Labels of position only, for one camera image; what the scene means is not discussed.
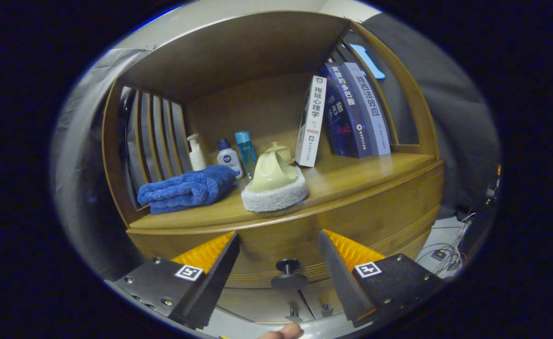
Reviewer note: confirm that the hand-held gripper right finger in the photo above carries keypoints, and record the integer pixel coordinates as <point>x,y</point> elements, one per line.
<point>340,282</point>

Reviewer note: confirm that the black drawer knob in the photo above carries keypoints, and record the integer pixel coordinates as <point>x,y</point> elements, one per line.
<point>288,281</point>

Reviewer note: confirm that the beige lidded tea cup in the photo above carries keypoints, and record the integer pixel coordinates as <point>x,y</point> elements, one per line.
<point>281,150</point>

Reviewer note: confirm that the clear blue bottle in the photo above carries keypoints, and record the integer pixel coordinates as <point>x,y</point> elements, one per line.
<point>245,150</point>

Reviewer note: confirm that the wooden cabinet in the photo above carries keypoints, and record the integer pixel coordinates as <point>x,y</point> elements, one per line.
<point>238,52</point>

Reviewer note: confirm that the small black module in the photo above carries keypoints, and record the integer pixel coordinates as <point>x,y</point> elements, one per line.
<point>438,255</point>

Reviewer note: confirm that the pale green brush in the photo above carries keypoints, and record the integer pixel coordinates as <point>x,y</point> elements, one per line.
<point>271,176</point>

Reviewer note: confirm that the pale grey-blue book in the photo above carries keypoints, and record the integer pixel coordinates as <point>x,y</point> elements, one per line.
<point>368,103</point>

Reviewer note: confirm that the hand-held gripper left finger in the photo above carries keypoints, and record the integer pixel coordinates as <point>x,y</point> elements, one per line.
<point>217,282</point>

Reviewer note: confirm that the wooden cabinet door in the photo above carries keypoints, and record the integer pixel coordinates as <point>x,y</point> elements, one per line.
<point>257,303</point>
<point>316,294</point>

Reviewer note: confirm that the dark blue book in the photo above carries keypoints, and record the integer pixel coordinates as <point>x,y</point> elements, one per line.
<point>347,117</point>

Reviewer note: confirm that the white bottle with blue cap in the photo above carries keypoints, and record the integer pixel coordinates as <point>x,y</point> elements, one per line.
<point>229,160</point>

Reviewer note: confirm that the wooden drawer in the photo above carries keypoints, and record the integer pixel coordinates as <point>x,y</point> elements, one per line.
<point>398,212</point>

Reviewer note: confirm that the blue folded towel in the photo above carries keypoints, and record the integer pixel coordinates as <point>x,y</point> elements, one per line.
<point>187,188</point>

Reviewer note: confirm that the white pump bottle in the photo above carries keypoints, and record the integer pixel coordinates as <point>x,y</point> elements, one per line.
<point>197,157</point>

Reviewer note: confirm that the white book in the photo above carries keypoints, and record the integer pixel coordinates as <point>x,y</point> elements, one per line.
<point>311,122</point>

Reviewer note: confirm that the wooden countertop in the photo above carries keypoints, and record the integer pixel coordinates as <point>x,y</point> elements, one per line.
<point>351,176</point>

